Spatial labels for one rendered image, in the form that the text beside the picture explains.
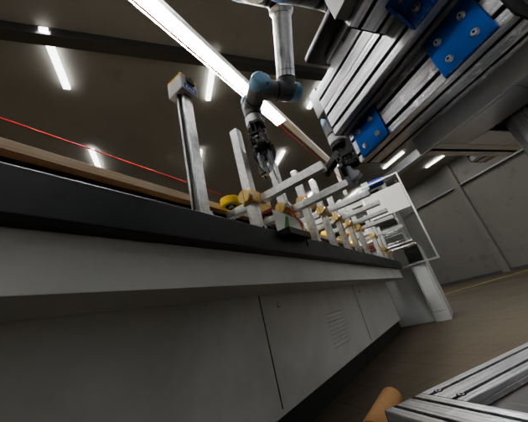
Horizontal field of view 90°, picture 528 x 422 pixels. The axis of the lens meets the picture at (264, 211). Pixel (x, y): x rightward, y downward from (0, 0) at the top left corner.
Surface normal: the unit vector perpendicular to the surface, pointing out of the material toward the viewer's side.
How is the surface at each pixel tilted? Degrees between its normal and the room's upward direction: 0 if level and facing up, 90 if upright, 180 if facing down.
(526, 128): 90
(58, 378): 90
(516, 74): 90
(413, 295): 90
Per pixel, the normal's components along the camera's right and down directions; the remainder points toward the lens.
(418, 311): -0.58, -0.19
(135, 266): 0.78, -0.40
